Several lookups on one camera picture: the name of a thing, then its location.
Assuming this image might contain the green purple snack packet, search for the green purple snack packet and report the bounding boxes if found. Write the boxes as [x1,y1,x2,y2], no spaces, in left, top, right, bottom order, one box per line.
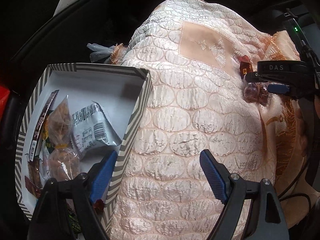
[67,204,81,235]

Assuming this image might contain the red Golden Crown snack bar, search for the red Golden Crown snack bar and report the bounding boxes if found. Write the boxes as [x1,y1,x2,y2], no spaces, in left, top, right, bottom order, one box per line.
[24,176,42,199]

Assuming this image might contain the small red candy packet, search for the small red candy packet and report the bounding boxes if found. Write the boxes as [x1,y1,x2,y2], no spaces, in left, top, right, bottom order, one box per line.
[238,55,253,79]

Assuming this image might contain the clear bag of nuts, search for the clear bag of nuts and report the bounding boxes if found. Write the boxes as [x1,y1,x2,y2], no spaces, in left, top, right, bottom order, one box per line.
[48,97,80,181]

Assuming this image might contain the cream embroidered cloth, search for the cream embroidered cloth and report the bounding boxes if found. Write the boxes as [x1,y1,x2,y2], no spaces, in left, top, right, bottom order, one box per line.
[108,0,319,239]

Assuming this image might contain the grey barcode packet in box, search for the grey barcode packet in box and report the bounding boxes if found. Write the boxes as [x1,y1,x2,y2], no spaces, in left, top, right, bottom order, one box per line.
[71,102,121,159]

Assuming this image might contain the dark brown snack bar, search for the dark brown snack bar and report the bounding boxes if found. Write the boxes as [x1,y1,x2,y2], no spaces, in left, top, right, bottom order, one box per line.
[28,90,59,161]

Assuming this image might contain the striped cardboard box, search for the striped cardboard box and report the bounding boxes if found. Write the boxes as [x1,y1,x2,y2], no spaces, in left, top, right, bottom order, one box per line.
[15,63,152,239]

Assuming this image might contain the red object at left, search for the red object at left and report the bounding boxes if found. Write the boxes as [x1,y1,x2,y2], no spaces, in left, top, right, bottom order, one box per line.
[0,85,10,119]

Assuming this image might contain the grey plastic bag knot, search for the grey plastic bag knot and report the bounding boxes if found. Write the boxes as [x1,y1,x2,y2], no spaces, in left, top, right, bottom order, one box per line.
[87,43,116,63]

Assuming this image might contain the white paper sheet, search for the white paper sheet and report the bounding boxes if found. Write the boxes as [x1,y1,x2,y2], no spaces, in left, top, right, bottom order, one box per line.
[53,0,77,16]

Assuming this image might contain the black cable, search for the black cable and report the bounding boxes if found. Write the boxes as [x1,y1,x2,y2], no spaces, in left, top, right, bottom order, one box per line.
[277,159,313,213]

